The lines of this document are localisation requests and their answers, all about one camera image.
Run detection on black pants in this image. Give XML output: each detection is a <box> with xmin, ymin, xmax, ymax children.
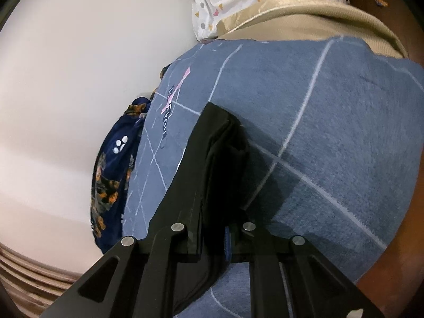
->
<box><xmin>133</xmin><ymin>103</ymin><xmax>280</xmax><ymax>317</ymax></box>

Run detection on navy dog print blanket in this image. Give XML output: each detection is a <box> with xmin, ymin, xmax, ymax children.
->
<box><xmin>90</xmin><ymin>97</ymin><xmax>151</xmax><ymax>253</ymax></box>

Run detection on beige pleated curtain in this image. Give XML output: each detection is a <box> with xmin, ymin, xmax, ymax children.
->
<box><xmin>0</xmin><ymin>245</ymin><xmax>81</xmax><ymax>317</ymax></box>

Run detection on blue grid bed sheet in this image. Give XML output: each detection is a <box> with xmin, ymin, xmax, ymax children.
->
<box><xmin>123</xmin><ymin>36</ymin><xmax>423</xmax><ymax>317</ymax></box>

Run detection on beige quilted mattress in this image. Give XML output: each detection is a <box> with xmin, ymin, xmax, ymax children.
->
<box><xmin>217</xmin><ymin>0</ymin><xmax>409</xmax><ymax>59</ymax></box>

